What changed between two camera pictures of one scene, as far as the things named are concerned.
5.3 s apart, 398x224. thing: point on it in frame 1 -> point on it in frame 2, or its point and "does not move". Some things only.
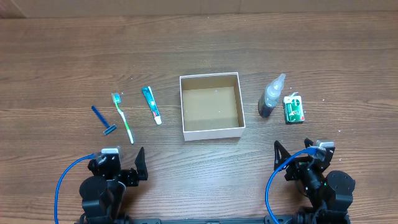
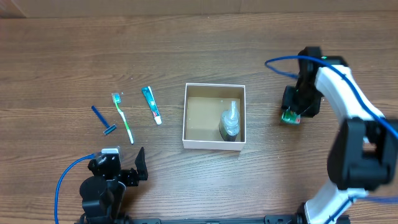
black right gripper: x=298 y=165 -> x=296 y=104
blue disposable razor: x=109 y=128 does not move
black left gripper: x=125 y=173 does not move
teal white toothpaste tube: x=150 y=97 does not move
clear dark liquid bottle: x=270 y=95 -> x=229 y=123
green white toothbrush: x=116 y=99 does not move
